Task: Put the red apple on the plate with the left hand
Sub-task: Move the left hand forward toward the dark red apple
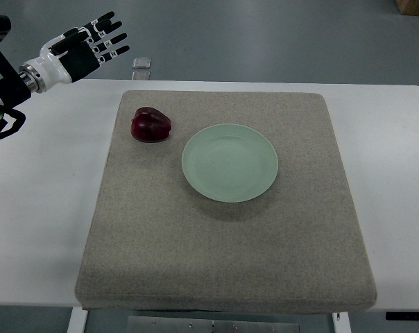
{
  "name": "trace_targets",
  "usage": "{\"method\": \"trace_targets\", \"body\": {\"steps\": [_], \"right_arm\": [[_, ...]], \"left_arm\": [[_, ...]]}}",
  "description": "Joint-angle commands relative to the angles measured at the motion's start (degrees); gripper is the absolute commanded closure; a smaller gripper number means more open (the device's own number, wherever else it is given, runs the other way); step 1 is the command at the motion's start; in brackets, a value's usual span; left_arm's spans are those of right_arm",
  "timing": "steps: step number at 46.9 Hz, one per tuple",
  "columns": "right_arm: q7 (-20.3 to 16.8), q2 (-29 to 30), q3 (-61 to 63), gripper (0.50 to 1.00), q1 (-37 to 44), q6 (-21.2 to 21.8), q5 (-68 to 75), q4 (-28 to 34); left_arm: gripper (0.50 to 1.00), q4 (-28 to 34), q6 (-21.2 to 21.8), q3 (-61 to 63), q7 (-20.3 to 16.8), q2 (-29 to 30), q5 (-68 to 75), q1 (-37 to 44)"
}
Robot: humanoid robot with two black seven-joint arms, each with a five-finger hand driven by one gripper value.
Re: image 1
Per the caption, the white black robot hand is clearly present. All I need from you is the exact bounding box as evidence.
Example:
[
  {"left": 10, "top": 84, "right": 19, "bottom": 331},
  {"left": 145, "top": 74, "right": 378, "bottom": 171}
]
[{"left": 19, "top": 11, "right": 130, "bottom": 93}]

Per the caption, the dark red apple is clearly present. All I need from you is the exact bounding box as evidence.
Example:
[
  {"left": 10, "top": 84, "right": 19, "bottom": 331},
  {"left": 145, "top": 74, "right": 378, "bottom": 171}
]
[{"left": 130, "top": 107, "right": 172, "bottom": 143}]

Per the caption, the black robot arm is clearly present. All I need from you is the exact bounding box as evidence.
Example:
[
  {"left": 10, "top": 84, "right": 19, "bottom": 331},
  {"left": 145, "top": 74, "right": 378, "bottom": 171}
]
[{"left": 0, "top": 15, "right": 31, "bottom": 140}]

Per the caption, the lower metal floor plate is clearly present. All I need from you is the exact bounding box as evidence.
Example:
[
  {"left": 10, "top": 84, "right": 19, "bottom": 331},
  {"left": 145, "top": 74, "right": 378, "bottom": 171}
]
[{"left": 131, "top": 71, "right": 151, "bottom": 80}]

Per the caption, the metal floor plate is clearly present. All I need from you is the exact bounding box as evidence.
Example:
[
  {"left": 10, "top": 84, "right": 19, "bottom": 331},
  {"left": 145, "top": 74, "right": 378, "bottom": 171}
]
[
  {"left": 131, "top": 71, "right": 151, "bottom": 80},
  {"left": 132, "top": 58, "right": 151, "bottom": 69}
]

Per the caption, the upper metal floor plate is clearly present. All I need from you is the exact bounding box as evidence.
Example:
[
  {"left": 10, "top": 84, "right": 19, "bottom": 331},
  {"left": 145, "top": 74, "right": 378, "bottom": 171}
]
[{"left": 132, "top": 58, "right": 151, "bottom": 69}]

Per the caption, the light green plate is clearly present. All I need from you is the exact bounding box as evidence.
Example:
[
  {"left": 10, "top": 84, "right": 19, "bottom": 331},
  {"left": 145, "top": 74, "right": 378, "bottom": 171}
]
[{"left": 181, "top": 123, "right": 279, "bottom": 203}]

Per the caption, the beige fabric mat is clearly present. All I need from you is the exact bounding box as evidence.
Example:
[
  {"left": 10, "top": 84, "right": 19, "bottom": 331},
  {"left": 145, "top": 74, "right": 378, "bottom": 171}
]
[{"left": 75, "top": 90, "right": 377, "bottom": 314}]

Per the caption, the cardboard box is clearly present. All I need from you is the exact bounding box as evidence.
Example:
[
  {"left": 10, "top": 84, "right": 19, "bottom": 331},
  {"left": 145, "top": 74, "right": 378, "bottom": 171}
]
[{"left": 395, "top": 0, "right": 419, "bottom": 16}]

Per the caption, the black table control panel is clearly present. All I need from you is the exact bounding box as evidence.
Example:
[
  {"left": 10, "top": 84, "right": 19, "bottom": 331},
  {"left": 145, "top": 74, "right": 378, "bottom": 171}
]
[{"left": 385, "top": 311, "right": 419, "bottom": 321}]

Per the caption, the white table leg frame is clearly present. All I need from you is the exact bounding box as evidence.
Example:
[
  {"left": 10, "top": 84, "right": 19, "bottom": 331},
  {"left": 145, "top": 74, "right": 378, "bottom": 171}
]
[{"left": 67, "top": 307, "right": 88, "bottom": 333}]

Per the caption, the metal base plate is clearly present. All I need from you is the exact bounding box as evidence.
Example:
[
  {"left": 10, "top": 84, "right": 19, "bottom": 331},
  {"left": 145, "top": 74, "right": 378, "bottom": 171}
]
[{"left": 126, "top": 316, "right": 300, "bottom": 333}]

